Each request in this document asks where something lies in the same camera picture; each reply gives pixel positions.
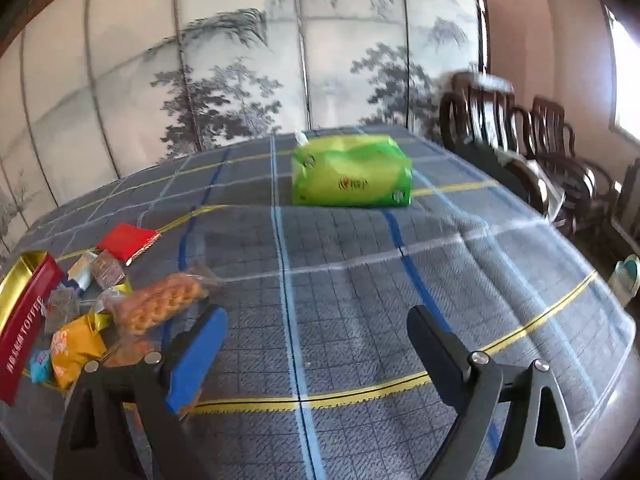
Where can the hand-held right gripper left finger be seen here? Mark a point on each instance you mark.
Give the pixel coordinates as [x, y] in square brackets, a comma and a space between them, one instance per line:
[192, 365]

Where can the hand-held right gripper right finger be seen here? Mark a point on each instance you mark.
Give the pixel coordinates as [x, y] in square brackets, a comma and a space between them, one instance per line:
[435, 345]

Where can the clear braided pastry packet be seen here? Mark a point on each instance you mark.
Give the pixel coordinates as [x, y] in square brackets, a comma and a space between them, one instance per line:
[160, 300]

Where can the yellow orange snack packet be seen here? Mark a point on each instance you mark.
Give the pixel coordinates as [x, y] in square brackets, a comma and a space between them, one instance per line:
[75, 350]

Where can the red snack packet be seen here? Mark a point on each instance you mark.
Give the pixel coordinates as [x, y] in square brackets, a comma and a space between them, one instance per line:
[127, 241]

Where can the blue white cracker packet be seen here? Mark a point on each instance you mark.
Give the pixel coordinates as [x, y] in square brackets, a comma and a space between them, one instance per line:
[82, 272]

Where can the small blue packet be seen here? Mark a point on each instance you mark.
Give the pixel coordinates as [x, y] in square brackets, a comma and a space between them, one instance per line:
[40, 365]

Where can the red and gold tin box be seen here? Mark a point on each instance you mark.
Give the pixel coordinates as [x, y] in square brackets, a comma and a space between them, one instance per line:
[25, 330]

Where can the clear fried snack packet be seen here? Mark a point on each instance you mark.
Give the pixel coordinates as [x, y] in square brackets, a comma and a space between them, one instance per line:
[132, 350]

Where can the small yellow foil packet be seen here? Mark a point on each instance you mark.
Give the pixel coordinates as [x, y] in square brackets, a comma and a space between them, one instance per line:
[99, 321]

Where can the blue plaid tablecloth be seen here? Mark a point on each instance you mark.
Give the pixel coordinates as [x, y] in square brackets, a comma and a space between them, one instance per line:
[350, 285]

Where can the brown nut bar packet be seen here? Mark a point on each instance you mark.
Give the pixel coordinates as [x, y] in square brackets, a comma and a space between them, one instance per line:
[107, 269]

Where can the dark nut bar packet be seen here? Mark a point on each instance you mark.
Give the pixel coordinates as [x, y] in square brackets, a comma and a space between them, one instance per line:
[62, 310]

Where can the green tissue pack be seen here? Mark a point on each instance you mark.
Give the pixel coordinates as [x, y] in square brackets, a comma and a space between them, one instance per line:
[350, 175]

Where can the white teal container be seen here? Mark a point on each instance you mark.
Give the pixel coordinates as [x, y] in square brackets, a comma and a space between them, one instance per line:
[627, 275]

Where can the dark wooden chair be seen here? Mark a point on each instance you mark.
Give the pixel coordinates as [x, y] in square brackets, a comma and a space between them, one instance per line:
[475, 105]
[630, 200]
[550, 125]

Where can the painted tree folding screen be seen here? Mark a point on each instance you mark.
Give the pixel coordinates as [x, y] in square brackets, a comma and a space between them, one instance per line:
[225, 60]

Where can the bright window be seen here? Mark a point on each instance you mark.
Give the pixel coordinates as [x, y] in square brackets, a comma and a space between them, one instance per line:
[627, 85]

